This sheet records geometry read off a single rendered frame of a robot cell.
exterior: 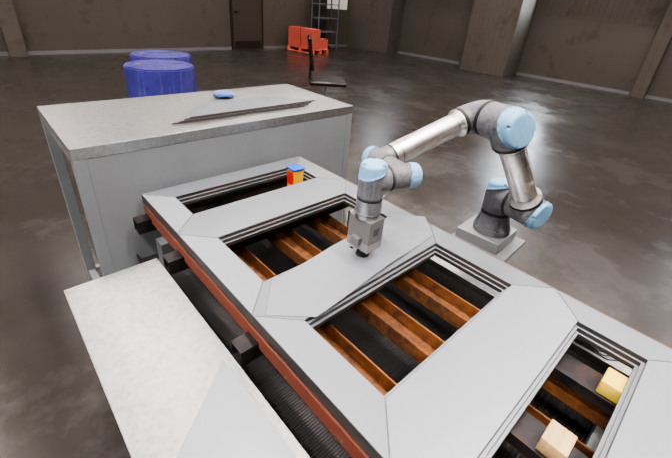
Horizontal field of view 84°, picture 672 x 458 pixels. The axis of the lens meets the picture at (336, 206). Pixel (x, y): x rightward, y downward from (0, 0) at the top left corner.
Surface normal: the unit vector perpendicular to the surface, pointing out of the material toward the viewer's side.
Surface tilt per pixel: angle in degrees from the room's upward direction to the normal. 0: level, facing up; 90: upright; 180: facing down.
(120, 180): 90
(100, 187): 90
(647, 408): 0
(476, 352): 0
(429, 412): 0
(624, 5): 90
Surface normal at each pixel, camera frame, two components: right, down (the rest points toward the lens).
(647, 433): 0.07, -0.87
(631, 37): -0.71, 0.29
